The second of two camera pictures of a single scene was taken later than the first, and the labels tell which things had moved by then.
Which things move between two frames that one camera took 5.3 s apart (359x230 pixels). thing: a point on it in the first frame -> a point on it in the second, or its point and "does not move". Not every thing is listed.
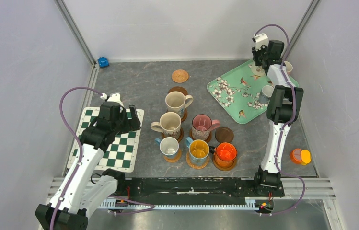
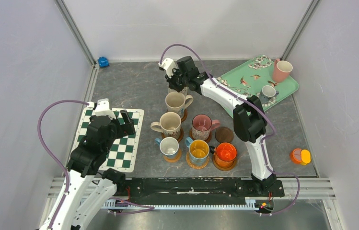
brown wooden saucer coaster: x=207 y=140 does not move
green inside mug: x=258 y=71 -> x=185 y=91
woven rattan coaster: x=194 y=166 does not move
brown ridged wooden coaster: x=221 y=168 does not move
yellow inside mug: x=199 y=151 does not move
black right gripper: x=258 y=60 -> x=175 y=82
